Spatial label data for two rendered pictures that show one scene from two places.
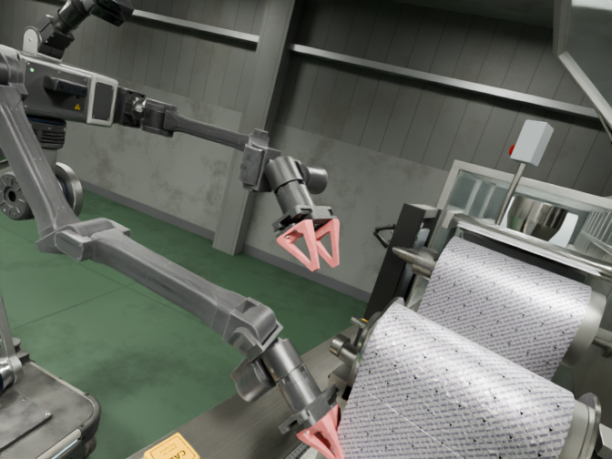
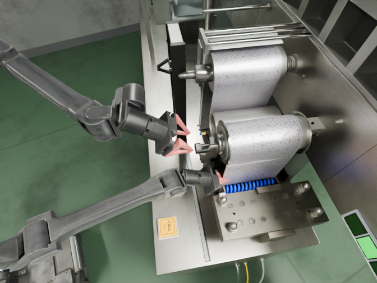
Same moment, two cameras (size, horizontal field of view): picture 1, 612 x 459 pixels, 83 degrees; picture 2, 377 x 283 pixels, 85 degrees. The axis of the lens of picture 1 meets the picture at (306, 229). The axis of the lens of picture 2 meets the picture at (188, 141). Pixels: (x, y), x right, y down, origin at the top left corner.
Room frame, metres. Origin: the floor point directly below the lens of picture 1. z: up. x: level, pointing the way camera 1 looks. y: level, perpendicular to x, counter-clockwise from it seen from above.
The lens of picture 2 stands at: (0.30, 0.17, 1.81)
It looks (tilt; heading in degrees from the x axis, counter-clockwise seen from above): 56 degrees down; 318
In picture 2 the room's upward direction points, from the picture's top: straight up
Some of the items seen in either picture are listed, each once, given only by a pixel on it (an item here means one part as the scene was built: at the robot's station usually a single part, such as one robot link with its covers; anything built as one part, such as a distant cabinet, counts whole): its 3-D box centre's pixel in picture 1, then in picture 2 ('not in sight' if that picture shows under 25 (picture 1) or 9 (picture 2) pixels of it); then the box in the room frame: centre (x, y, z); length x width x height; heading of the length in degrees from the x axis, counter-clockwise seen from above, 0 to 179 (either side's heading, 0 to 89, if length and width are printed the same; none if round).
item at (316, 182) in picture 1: (285, 175); (120, 109); (0.67, 0.07, 1.44); 0.12 x 0.12 x 0.09; 55
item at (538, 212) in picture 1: (536, 211); not in sight; (1.06, -0.64, 1.50); 0.14 x 0.14 x 0.06
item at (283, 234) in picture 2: not in sight; (276, 236); (0.18, -0.17, 0.96); 0.10 x 0.03 x 0.11; 58
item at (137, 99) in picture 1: (139, 111); not in sight; (1.20, 0.65, 1.45); 0.09 x 0.08 x 0.12; 165
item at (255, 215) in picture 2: not in sight; (266, 210); (0.27, -0.21, 1.00); 0.40 x 0.16 x 0.06; 58
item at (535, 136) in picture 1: (528, 143); not in sight; (0.95, -0.49, 1.66); 0.07 x 0.07 x 0.10; 45
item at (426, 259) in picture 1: (431, 265); (203, 73); (0.73, -0.28, 1.33); 0.06 x 0.06 x 0.06; 58
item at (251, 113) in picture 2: not in sight; (243, 123); (0.54, -0.34, 1.17); 0.26 x 0.12 x 0.12; 58
